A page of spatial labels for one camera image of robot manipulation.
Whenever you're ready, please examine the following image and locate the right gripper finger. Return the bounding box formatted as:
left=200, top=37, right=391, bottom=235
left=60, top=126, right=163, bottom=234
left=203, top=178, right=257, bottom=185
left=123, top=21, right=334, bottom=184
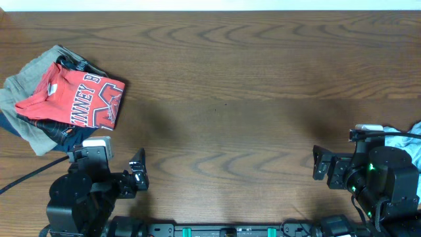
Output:
left=312, top=162, right=330, bottom=180
left=312, top=145, right=333, bottom=163

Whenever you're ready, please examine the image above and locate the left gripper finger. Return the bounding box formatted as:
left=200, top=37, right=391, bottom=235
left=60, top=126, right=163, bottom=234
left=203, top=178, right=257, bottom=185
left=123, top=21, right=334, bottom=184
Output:
left=134, top=172, right=149, bottom=191
left=129, top=148, right=146, bottom=173

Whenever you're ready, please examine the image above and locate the light blue t-shirt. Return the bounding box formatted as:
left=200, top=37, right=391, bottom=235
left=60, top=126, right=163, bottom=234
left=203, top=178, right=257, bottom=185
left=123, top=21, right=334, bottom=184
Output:
left=384, top=122, right=421, bottom=198

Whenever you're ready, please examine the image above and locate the red t-shirt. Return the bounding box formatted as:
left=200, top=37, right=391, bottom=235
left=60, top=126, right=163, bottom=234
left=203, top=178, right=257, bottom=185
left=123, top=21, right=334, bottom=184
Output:
left=14, top=63, right=125, bottom=130

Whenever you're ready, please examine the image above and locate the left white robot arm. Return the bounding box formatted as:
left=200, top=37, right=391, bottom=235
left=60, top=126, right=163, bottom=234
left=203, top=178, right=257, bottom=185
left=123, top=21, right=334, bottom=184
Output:
left=39, top=147, right=149, bottom=237

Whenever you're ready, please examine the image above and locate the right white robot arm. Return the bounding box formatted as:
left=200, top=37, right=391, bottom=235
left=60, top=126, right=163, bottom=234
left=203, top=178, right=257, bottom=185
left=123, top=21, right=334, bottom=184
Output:
left=310, top=145, right=420, bottom=236

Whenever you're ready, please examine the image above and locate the black orange patterned shirt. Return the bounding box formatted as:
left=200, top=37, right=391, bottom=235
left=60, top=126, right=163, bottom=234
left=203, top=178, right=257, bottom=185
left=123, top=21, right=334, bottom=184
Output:
left=17, top=55, right=95, bottom=145

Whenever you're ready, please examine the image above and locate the navy folded garment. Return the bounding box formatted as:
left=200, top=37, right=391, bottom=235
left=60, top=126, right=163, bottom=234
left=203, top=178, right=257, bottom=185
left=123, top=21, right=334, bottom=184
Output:
left=1, top=113, right=96, bottom=153

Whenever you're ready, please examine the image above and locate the khaki folded garment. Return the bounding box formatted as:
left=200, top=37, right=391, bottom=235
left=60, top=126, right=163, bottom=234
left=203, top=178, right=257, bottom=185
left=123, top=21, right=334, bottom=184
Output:
left=1, top=45, right=107, bottom=156

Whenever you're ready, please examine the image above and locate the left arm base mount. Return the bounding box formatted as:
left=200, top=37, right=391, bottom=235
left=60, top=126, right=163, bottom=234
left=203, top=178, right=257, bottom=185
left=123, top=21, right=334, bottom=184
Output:
left=106, top=216, right=147, bottom=237

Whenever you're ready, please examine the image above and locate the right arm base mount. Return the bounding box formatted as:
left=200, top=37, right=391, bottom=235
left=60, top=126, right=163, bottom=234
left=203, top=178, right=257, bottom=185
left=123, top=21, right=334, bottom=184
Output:
left=310, top=215, right=355, bottom=237

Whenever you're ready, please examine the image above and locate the small black base cable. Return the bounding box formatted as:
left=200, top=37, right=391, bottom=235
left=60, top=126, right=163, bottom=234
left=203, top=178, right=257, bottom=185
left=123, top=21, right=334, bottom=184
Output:
left=281, top=219, right=313, bottom=237

